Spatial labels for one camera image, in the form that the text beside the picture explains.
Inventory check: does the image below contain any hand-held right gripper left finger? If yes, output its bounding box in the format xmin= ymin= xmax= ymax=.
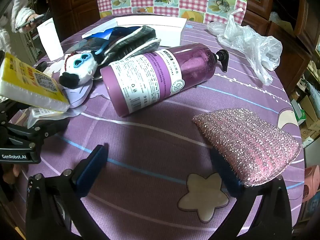
xmin=26 ymin=144 xmax=109 ymax=240

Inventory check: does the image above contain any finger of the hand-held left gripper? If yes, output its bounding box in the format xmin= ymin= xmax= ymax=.
xmin=0 ymin=110 xmax=71 ymax=146

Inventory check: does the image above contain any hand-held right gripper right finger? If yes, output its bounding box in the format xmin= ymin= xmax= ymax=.
xmin=211 ymin=149 xmax=293 ymax=240

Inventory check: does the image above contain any clear plastic packet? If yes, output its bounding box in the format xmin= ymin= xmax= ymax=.
xmin=27 ymin=106 xmax=87 ymax=128

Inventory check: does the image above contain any pink glitter scouring pad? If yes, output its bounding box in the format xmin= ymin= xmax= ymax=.
xmin=192 ymin=108 xmax=302 ymax=187

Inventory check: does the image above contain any yellow sponge pack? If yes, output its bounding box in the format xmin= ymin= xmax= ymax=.
xmin=0 ymin=52 xmax=70 ymax=113

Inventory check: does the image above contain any dark blue card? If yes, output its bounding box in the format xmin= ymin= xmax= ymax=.
xmin=60 ymin=37 xmax=113 ymax=56

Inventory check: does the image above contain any plaid cloth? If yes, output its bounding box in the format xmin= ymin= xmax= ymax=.
xmin=101 ymin=26 xmax=162 ymax=63

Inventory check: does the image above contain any white cardboard box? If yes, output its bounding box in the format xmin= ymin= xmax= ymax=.
xmin=82 ymin=17 xmax=187 ymax=53

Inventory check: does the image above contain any person's left hand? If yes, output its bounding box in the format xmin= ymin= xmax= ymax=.
xmin=3 ymin=164 xmax=22 ymax=188

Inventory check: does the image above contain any purple printed tablecloth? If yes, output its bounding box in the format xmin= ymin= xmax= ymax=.
xmin=10 ymin=17 xmax=307 ymax=240

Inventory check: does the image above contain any white panda plush toy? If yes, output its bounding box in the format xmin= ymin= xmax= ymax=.
xmin=59 ymin=50 xmax=104 ymax=89

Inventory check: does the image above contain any pink plastic stool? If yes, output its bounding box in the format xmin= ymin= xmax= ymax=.
xmin=302 ymin=165 xmax=320 ymax=203

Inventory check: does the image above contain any pile of cardboard boxes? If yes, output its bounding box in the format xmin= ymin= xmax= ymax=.
xmin=290 ymin=79 xmax=320 ymax=144

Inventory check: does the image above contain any black smartphone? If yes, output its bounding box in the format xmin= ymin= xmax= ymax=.
xmin=15 ymin=13 xmax=48 ymax=32

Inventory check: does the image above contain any purple shampoo pump bottle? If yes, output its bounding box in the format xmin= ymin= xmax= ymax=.
xmin=100 ymin=43 xmax=229 ymax=117

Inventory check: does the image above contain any blue packet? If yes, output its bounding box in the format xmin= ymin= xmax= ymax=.
xmin=86 ymin=29 xmax=118 ymax=42

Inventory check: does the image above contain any dark wooden cabinet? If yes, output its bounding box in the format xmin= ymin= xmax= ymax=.
xmin=242 ymin=0 xmax=316 ymax=98
xmin=47 ymin=0 xmax=101 ymax=38

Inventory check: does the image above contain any clear plastic bag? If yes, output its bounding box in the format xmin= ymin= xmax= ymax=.
xmin=207 ymin=7 xmax=283 ymax=87

